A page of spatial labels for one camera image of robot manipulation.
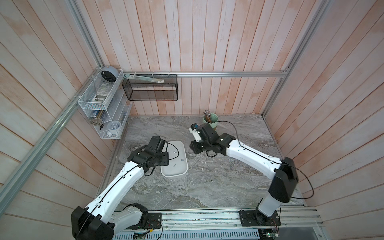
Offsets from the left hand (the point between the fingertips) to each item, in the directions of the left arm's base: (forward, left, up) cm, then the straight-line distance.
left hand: (162, 160), depth 78 cm
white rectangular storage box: (+5, -8, -13) cm, 16 cm away
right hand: (+9, -16, +2) cm, 18 cm away
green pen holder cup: (+32, -32, -3) cm, 45 cm away
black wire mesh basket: (+53, +22, +7) cm, 58 cm away
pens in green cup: (+32, -27, +1) cm, 42 cm away
